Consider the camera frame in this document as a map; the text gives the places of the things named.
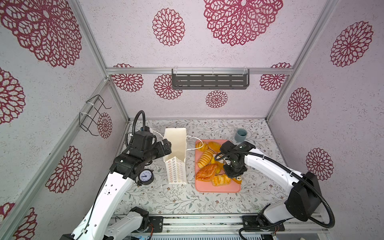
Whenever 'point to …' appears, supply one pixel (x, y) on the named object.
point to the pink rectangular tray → (203, 158)
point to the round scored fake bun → (199, 144)
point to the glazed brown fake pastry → (207, 173)
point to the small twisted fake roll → (219, 180)
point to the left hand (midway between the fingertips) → (163, 149)
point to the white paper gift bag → (176, 160)
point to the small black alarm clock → (146, 177)
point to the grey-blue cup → (240, 135)
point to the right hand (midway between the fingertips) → (230, 173)
